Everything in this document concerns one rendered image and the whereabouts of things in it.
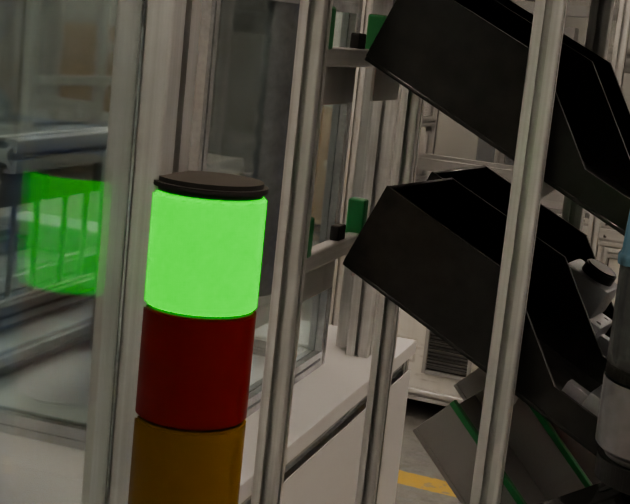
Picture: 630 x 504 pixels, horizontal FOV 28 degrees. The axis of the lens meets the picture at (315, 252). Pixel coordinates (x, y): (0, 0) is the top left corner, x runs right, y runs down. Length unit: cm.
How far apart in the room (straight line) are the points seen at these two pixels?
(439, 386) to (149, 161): 453
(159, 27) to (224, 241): 9
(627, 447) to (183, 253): 28
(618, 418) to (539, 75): 30
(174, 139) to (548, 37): 40
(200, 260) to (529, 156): 42
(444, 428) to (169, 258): 49
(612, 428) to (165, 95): 30
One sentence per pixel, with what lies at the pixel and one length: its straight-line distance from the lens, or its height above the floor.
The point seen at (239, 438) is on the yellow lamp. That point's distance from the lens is 56.
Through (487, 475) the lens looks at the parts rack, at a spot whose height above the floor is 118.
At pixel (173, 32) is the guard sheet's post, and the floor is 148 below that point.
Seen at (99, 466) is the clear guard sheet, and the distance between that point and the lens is 56.
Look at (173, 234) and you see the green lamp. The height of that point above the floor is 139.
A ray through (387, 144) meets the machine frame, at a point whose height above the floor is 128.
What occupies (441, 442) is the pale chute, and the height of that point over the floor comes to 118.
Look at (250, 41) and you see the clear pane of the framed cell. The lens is 185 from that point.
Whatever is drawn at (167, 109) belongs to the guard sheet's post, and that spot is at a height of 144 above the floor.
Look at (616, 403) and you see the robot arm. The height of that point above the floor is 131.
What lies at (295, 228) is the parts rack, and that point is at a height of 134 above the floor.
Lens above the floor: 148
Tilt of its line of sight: 10 degrees down
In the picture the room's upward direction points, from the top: 6 degrees clockwise
